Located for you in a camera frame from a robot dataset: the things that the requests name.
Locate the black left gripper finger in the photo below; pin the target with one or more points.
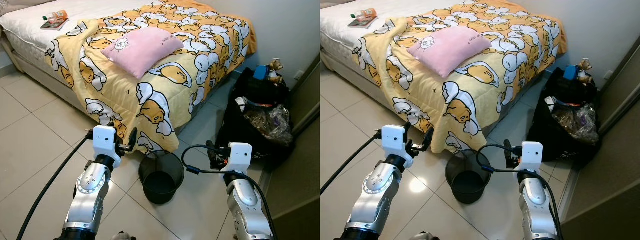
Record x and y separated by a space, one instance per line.
407 126
428 137
133 137

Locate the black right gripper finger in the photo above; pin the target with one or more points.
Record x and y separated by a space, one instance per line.
509 150
212 150

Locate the yellow cartoon egg blanket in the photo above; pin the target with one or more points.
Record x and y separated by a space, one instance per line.
165 100
480 100

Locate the clear bottle with orange label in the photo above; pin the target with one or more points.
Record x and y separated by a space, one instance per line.
56 16
365 15

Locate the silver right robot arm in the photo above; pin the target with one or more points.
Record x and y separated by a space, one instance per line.
245 210
537 210

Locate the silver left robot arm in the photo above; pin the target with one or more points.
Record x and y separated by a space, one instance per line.
382 190
92 190

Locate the small white item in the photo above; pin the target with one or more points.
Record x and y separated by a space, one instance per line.
550 102
241 104

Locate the black mesh wastebasket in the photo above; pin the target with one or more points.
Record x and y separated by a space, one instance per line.
467 185
160 185

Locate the clear plastic bag with contents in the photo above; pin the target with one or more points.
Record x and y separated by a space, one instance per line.
270 122
575 122

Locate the grey sliding door wardrobe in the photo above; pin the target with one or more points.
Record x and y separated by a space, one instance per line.
610 175
300 175

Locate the pink sheep print pillow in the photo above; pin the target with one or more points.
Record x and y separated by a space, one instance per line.
142 50
450 50

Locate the blue box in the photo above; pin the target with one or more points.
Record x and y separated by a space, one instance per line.
570 73
260 73

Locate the brown plush toy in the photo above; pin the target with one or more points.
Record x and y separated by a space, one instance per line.
275 67
584 67

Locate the thin dark book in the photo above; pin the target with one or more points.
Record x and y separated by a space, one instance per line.
54 25
362 24

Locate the white bed mattress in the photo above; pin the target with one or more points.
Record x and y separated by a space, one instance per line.
345 25
30 25

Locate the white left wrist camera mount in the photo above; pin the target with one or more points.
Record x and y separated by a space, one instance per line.
104 136
395 136

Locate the white wall outlet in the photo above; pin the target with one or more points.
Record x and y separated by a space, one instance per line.
300 75
608 75

